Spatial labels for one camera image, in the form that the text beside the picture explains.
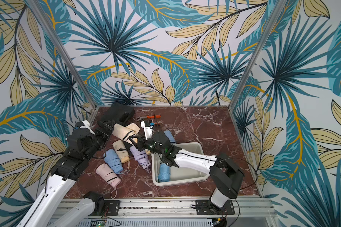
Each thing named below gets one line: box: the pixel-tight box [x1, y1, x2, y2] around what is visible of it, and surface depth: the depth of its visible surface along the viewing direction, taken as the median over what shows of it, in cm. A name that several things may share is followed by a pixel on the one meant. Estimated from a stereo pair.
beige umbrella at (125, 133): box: [111, 122, 141, 141], surface depth 72 cm
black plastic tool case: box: [101, 103, 135, 124], surface depth 112 cm
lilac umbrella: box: [129, 145, 152, 170], surface depth 87 cm
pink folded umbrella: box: [96, 163, 122, 200], surface depth 82 cm
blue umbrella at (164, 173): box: [158, 162, 171, 183], surface depth 83 cm
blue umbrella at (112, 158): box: [103, 148, 124, 175], surface depth 88 cm
